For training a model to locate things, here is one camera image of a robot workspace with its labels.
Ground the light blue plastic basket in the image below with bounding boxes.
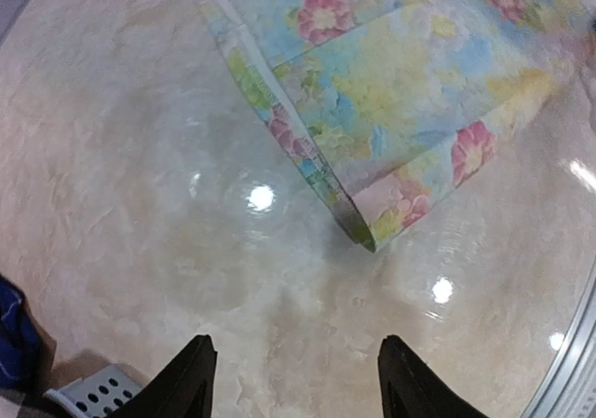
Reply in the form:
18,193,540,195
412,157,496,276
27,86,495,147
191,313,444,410
44,365,142,418

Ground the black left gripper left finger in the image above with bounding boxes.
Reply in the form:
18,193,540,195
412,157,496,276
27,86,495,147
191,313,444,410
121,335,217,418

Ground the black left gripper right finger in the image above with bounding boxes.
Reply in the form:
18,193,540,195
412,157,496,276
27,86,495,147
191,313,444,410
378,336,470,417

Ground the blue patterned garment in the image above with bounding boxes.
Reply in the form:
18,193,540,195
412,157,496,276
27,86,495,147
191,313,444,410
1,277,42,393

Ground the black white checkered shirt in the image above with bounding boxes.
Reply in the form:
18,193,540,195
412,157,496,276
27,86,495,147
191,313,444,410
0,389,56,418

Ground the floral pastel cloth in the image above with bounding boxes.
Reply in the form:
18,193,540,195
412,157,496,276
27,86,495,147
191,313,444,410
199,0,595,251

